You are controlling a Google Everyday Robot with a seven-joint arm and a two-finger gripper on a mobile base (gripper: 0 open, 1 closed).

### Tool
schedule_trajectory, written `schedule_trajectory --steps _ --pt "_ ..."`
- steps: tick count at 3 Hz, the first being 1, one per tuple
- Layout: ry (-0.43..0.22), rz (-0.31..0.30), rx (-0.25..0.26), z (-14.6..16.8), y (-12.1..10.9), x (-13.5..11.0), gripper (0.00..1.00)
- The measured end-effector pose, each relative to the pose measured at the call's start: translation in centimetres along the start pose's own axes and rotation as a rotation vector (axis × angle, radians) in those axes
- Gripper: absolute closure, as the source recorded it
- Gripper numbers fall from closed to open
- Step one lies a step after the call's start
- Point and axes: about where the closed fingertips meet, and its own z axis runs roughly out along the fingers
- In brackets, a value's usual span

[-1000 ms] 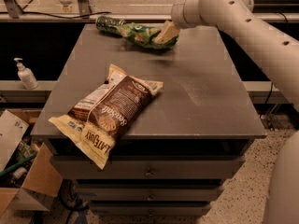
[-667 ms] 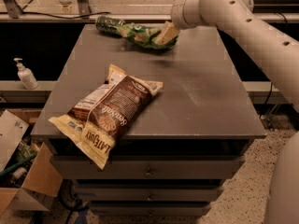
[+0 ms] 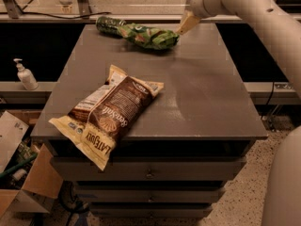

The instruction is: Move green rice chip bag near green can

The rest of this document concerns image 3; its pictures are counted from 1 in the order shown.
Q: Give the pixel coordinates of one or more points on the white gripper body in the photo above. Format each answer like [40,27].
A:
[196,4]

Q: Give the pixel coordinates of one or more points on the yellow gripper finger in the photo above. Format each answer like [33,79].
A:
[189,20]

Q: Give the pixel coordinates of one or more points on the green rice chip bag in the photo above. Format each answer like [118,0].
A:
[149,37]

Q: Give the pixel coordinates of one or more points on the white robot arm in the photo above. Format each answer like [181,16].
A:
[280,34]

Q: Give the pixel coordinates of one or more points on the green soda can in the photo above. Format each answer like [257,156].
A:
[108,25]

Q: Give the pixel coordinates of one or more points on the brown sea salt chip bag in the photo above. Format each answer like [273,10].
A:
[97,123]

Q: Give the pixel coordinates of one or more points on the grey drawer cabinet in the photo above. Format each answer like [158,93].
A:
[185,146]

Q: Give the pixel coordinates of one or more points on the white pump lotion bottle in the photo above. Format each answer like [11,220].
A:
[26,76]

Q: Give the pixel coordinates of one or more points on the open cardboard box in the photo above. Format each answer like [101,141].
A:
[28,181]

